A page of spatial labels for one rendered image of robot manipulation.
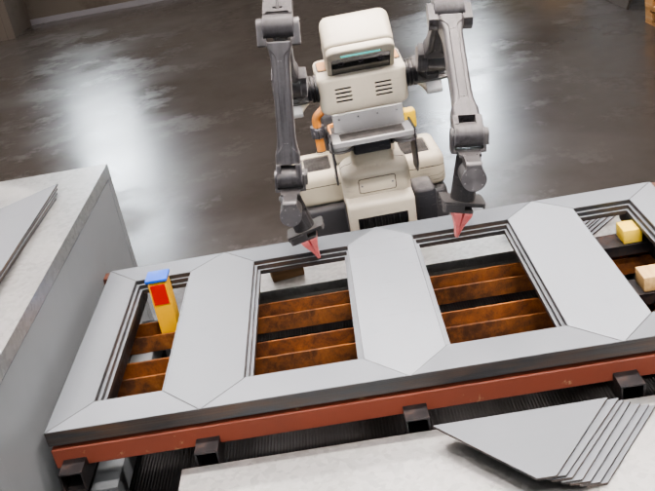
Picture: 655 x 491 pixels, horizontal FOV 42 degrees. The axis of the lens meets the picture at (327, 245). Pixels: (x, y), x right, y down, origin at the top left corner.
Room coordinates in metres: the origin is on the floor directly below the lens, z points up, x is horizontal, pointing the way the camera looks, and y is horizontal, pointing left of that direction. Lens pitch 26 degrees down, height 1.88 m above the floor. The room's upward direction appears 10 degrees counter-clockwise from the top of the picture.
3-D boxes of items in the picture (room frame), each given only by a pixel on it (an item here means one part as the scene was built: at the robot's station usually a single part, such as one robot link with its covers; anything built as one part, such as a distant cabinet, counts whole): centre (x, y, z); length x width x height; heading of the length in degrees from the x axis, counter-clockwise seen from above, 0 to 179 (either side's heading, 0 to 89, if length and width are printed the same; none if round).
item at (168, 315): (2.07, 0.47, 0.78); 0.05 x 0.05 x 0.19; 88
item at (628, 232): (2.00, -0.80, 0.79); 0.06 x 0.05 x 0.04; 178
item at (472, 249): (2.33, -0.35, 0.67); 1.30 x 0.20 x 0.03; 88
